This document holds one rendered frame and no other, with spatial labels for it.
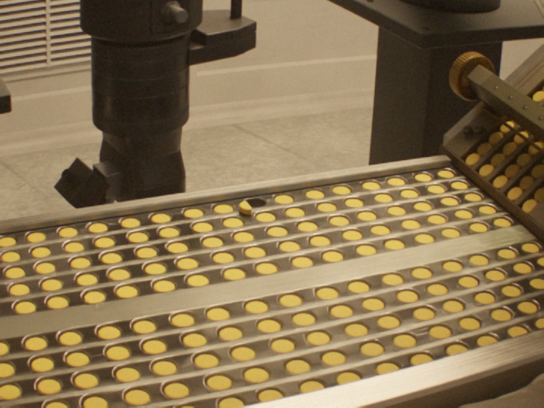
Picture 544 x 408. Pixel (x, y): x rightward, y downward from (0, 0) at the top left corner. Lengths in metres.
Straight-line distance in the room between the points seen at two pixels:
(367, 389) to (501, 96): 0.26
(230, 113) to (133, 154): 2.41
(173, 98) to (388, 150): 0.59
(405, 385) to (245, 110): 2.73
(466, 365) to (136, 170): 0.34
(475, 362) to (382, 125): 0.82
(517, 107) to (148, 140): 0.27
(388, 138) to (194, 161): 1.63
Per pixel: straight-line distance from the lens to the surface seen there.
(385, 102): 1.22
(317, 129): 3.05
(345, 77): 3.23
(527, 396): 0.39
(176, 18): 0.63
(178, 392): 0.41
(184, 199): 0.55
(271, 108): 3.15
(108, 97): 0.68
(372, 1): 1.11
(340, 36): 3.22
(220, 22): 0.72
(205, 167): 2.77
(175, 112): 0.69
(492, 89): 0.61
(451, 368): 0.43
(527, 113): 0.58
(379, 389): 0.41
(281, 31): 3.12
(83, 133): 2.98
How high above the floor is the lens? 1.21
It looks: 27 degrees down
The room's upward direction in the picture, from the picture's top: 2 degrees clockwise
